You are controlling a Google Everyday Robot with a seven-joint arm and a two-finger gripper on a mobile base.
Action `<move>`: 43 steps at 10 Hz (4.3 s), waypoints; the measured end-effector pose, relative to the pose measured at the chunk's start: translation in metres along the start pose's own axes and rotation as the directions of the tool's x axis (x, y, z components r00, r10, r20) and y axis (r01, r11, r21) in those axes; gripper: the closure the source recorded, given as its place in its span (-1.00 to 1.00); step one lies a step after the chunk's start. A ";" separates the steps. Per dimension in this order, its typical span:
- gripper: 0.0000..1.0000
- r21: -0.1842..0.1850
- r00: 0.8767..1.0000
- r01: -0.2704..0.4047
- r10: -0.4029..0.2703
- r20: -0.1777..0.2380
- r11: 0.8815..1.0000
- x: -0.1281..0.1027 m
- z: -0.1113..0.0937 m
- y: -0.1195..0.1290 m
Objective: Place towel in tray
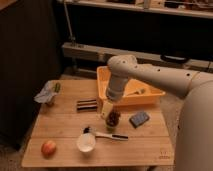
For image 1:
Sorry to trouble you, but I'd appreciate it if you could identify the white handled brush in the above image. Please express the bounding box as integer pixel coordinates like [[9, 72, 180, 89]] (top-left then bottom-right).
[[83, 127, 129, 141]]

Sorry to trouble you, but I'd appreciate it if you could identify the grey metal shelf rail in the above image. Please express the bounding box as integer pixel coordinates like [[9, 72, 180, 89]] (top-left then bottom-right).
[[62, 42, 213, 72]]

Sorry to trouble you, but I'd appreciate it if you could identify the green cucumber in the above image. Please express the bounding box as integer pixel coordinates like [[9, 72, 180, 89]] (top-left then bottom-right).
[[54, 82, 61, 93]]

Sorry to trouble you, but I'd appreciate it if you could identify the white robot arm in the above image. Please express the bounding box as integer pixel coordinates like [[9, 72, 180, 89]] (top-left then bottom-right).
[[106, 55, 213, 171]]

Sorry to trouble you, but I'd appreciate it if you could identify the glass jar with dark contents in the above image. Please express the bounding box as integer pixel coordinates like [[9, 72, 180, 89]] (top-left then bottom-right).
[[105, 110, 121, 131]]

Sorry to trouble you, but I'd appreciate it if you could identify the grey white towel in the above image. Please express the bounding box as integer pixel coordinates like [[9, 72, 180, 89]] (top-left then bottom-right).
[[34, 81, 58, 103]]

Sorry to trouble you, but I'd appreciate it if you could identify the orange plastic tray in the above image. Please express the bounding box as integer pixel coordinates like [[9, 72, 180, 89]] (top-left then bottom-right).
[[97, 66, 165, 106]]

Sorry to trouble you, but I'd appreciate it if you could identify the black handle on rail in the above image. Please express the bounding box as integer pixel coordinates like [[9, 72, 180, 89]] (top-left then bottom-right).
[[160, 54, 190, 64]]

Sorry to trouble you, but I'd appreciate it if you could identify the blue grey sponge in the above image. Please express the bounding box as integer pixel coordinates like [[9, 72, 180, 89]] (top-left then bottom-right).
[[129, 112, 150, 128]]

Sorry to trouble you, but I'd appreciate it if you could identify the striped dark block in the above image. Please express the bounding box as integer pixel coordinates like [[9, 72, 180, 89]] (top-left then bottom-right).
[[76, 99, 98, 111]]

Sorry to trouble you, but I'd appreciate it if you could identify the red apple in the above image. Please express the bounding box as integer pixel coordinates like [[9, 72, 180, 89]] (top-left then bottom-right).
[[41, 140, 56, 157]]

